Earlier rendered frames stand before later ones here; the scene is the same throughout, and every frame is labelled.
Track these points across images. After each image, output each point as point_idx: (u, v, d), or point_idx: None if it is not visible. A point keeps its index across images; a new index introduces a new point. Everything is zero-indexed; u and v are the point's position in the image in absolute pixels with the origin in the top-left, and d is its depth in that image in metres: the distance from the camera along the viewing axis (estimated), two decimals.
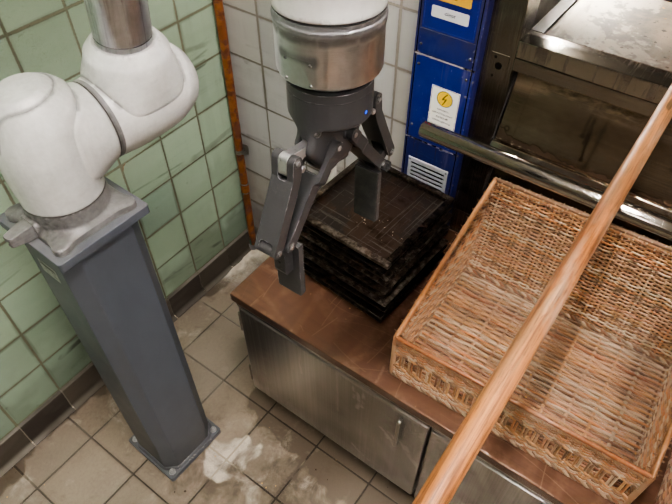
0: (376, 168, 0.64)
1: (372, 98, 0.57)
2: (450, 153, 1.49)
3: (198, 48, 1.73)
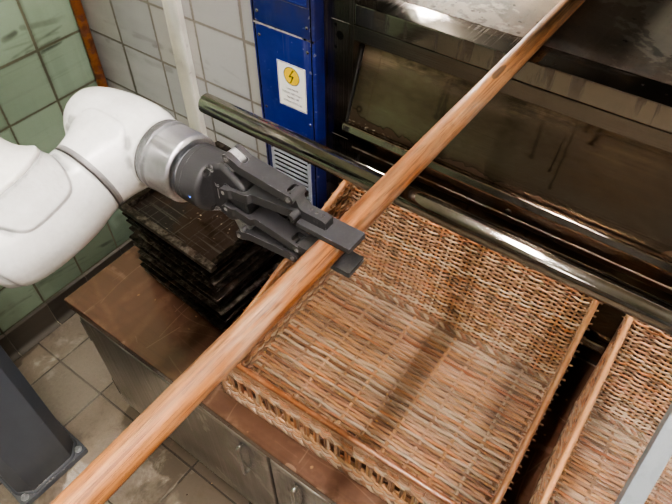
0: (301, 217, 0.63)
1: (239, 155, 0.64)
2: None
3: (48, 24, 1.55)
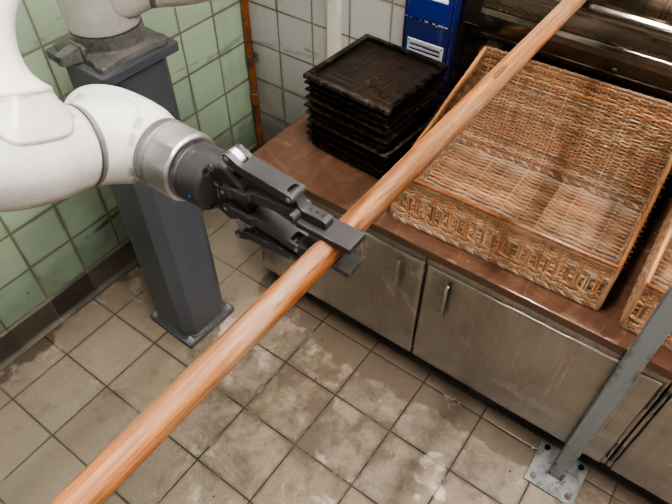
0: (301, 217, 0.63)
1: (239, 154, 0.64)
2: (444, 28, 1.65)
3: None
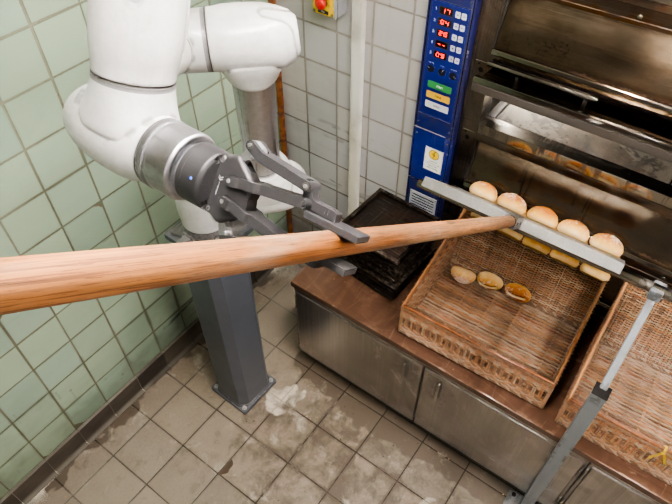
0: (310, 209, 0.64)
1: (262, 147, 0.67)
2: None
3: None
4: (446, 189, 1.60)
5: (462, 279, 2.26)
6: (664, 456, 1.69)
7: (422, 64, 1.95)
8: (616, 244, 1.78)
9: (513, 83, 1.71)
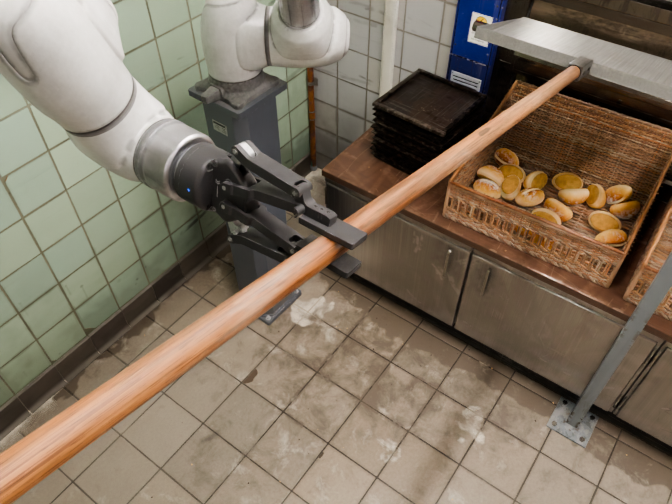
0: (304, 213, 0.63)
1: (248, 149, 0.65)
2: (483, 65, 2.06)
3: None
4: (502, 38, 1.43)
5: (493, 181, 1.98)
6: None
7: None
8: (605, 195, 1.95)
9: None
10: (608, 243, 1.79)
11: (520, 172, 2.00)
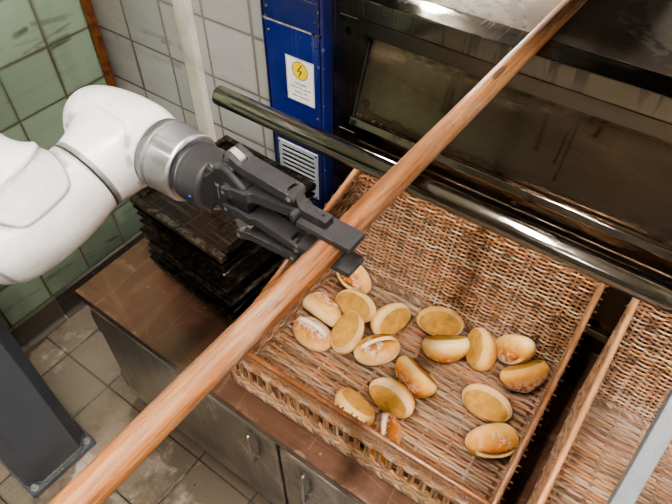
0: (301, 216, 0.63)
1: (239, 154, 0.64)
2: None
3: (58, 21, 1.57)
4: None
5: (320, 322, 1.25)
6: None
7: None
8: (496, 348, 1.22)
9: None
10: (484, 452, 1.06)
11: (365, 306, 1.27)
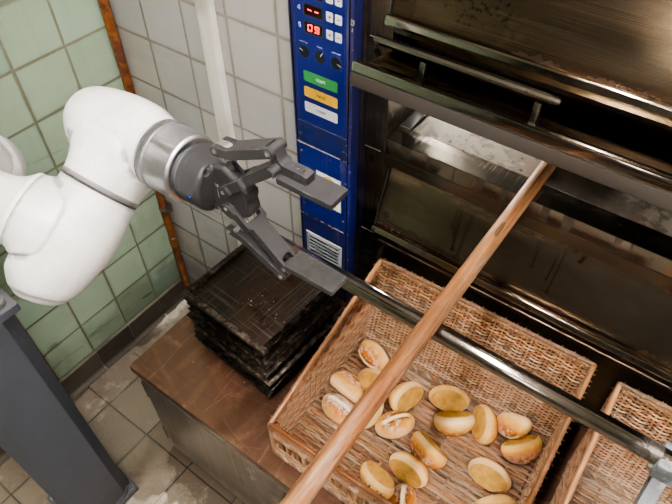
0: (281, 173, 0.60)
1: (225, 143, 0.64)
2: (340, 232, 1.53)
3: None
4: None
5: (346, 399, 1.45)
6: None
7: (292, 45, 1.23)
8: (497, 423, 1.42)
9: (418, 73, 0.98)
10: None
11: None
